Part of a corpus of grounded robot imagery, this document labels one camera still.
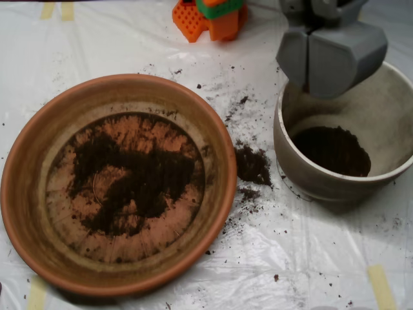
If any small spilled soil clump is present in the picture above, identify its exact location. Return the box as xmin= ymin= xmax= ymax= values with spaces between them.
xmin=238 ymin=186 xmax=263 ymax=203

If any beige masking tape strip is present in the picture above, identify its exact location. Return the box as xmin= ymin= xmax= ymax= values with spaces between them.
xmin=61 ymin=1 xmax=76 ymax=22
xmin=26 ymin=276 xmax=48 ymax=310
xmin=346 ymin=0 xmax=362 ymax=20
xmin=367 ymin=263 xmax=397 ymax=310
xmin=40 ymin=2 xmax=55 ymax=20

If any white round plant pot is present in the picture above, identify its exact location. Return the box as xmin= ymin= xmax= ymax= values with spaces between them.
xmin=273 ymin=61 xmax=413 ymax=203

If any terracotta plant saucer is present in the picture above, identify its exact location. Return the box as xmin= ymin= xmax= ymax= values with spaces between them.
xmin=0 ymin=73 xmax=239 ymax=298

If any large spilled soil heap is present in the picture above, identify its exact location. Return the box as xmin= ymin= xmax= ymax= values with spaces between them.
xmin=234 ymin=144 xmax=274 ymax=187

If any dark soil pile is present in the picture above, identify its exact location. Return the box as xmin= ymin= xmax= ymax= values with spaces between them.
xmin=72 ymin=134 xmax=196 ymax=236

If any clear plastic cover sheet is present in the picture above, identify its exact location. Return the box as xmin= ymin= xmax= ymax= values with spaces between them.
xmin=0 ymin=0 xmax=413 ymax=310

